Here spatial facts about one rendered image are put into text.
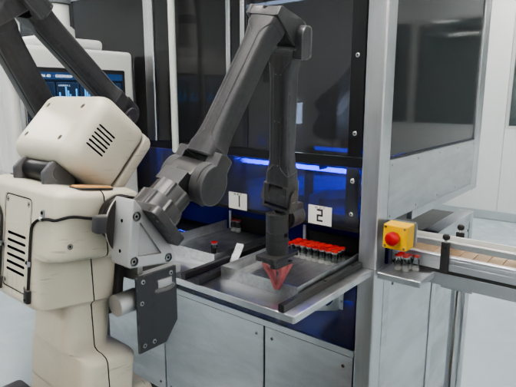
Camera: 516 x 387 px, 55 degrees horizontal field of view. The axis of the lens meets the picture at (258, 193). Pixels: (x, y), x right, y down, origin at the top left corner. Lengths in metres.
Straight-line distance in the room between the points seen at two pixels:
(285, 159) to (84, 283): 0.51
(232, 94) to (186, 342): 1.42
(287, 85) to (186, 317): 1.27
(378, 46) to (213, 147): 0.68
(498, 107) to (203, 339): 4.67
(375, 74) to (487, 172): 4.76
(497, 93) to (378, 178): 4.67
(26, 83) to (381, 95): 0.89
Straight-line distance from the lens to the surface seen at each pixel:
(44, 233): 0.90
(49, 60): 1.84
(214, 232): 1.87
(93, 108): 0.94
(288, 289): 1.29
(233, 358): 2.00
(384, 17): 1.44
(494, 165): 6.09
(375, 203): 1.46
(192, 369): 2.21
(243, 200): 1.73
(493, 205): 6.16
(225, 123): 0.93
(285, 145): 1.14
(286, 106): 1.11
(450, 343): 1.67
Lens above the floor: 1.39
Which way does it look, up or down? 11 degrees down
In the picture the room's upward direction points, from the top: straight up
